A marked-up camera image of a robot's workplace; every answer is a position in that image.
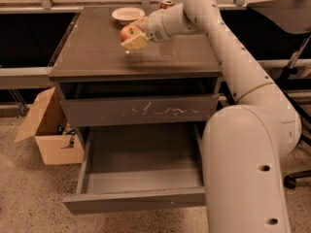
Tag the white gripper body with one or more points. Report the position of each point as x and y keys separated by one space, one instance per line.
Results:
x=154 y=25

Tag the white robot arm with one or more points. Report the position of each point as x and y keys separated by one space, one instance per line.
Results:
x=242 y=144

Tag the white bowl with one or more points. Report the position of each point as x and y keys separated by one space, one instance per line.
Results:
x=127 y=15

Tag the black office chair base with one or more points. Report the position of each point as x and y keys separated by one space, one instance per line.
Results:
x=290 y=180

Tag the open cardboard box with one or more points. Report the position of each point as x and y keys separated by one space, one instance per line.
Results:
x=48 y=126

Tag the grey drawer cabinet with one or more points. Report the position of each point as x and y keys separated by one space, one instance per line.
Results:
x=93 y=65

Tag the open grey middle drawer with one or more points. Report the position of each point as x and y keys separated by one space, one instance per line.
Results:
x=139 y=167

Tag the red cola can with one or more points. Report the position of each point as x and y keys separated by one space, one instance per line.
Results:
x=165 y=4

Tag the red apple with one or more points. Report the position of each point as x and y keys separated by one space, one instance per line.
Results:
x=128 y=31

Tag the black side table with stand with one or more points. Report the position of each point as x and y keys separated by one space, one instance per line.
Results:
x=276 y=31

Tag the scratched grey top drawer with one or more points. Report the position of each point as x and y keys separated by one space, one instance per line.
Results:
x=139 y=110

